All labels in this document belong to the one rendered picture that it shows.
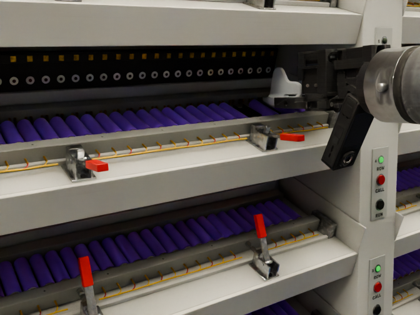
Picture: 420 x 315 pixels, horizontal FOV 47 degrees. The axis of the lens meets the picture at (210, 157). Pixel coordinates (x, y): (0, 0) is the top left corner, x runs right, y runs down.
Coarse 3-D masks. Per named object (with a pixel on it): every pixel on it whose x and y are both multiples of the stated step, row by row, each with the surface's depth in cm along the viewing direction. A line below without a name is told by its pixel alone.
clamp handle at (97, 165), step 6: (78, 150) 53; (78, 156) 53; (78, 162) 53; (84, 162) 51; (90, 162) 49; (96, 162) 49; (102, 162) 48; (90, 168) 49; (96, 168) 48; (102, 168) 48; (108, 168) 48
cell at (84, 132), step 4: (68, 116) 64; (72, 116) 64; (68, 120) 64; (72, 120) 63; (76, 120) 63; (68, 124) 63; (72, 124) 62; (76, 124) 62; (80, 124) 62; (72, 128) 62; (76, 128) 61; (80, 128) 61; (84, 128) 61; (76, 132) 61; (80, 132) 60; (84, 132) 60; (88, 132) 60
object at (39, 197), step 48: (0, 96) 63; (48, 96) 66; (96, 96) 70; (240, 144) 68; (288, 144) 71; (0, 192) 49; (48, 192) 51; (96, 192) 54; (144, 192) 58; (192, 192) 62
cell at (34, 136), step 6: (24, 120) 61; (18, 126) 61; (24, 126) 60; (30, 126) 60; (24, 132) 59; (30, 132) 58; (36, 132) 59; (24, 138) 58; (30, 138) 57; (36, 138) 57
